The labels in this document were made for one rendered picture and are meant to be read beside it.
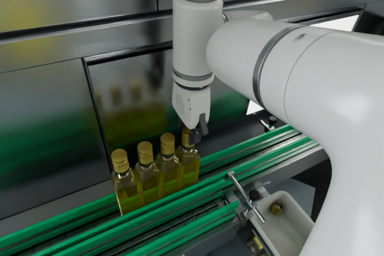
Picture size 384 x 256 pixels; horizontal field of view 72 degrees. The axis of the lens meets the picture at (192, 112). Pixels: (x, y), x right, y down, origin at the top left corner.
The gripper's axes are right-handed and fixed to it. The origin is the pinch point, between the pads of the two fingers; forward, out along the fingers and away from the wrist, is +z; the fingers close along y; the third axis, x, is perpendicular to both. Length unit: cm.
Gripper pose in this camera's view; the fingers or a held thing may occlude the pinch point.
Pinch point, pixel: (189, 130)
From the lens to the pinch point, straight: 64.4
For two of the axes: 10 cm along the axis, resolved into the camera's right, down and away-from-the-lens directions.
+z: -0.5, 7.4, 6.7
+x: 8.9, -2.7, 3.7
